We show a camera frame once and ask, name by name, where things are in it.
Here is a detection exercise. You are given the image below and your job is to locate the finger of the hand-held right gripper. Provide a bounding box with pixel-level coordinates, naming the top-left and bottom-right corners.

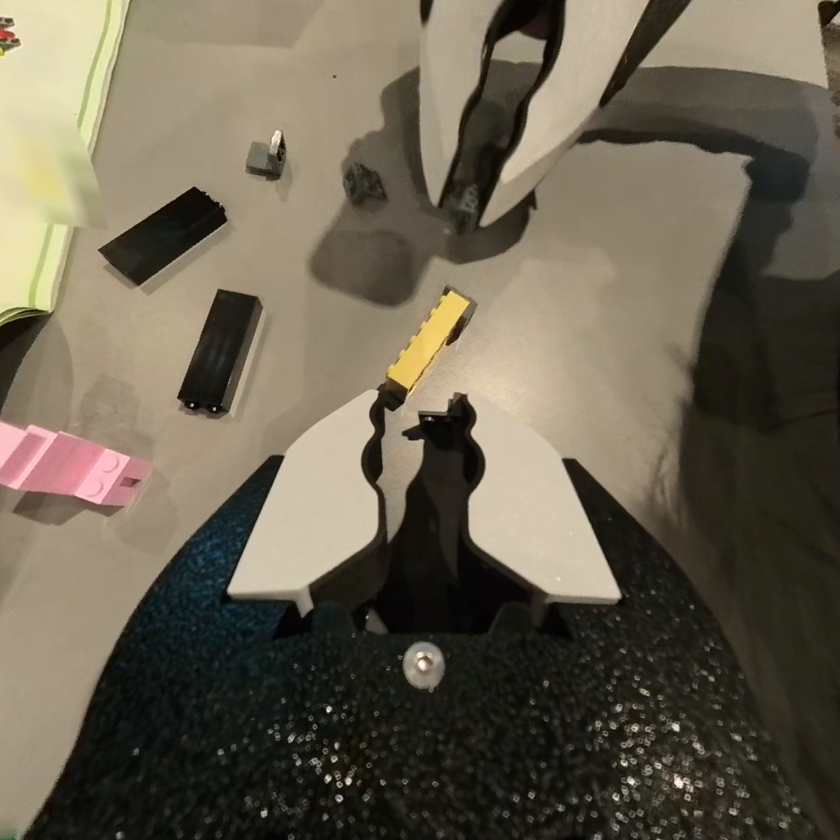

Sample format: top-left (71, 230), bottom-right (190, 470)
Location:
top-left (420, 0), bottom-right (505, 211)
top-left (479, 0), bottom-right (652, 228)

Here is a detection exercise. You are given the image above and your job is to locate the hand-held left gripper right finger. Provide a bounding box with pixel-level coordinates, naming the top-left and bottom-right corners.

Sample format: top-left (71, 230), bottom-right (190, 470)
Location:
top-left (453, 392), bottom-right (622, 626)

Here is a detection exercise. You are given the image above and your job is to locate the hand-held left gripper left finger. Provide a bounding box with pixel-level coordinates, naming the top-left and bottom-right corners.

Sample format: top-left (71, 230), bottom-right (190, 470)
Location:
top-left (228, 388), bottom-right (395, 618)

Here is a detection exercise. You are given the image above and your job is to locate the yellow toy brick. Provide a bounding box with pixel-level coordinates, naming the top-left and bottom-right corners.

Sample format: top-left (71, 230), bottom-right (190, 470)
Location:
top-left (379, 285), bottom-right (478, 411)

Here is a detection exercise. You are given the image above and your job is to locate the grey desk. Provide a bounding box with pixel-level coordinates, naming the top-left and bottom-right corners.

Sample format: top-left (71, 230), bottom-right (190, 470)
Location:
top-left (0, 0), bottom-right (840, 664)

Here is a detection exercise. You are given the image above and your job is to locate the small dark grey toy piece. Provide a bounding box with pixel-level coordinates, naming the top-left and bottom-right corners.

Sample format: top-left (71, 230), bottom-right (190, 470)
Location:
top-left (343, 162), bottom-right (387, 206)

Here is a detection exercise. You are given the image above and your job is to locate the long black toy brick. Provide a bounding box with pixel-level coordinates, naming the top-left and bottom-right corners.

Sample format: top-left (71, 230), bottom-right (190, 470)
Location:
top-left (177, 289), bottom-right (264, 416)
top-left (98, 187), bottom-right (231, 287)

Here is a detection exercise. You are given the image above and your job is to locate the small light grey toy piece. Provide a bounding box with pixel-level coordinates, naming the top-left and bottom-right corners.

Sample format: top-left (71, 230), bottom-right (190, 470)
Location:
top-left (246, 129), bottom-right (290, 179)

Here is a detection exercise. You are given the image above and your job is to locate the pink toy brick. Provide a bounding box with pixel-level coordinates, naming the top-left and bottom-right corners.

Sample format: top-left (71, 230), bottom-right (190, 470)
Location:
top-left (0, 422), bottom-right (154, 510)

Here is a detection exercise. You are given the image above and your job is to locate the green instruction booklet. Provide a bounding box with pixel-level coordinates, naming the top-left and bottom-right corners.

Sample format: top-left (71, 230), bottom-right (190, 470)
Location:
top-left (0, 0), bottom-right (132, 326)

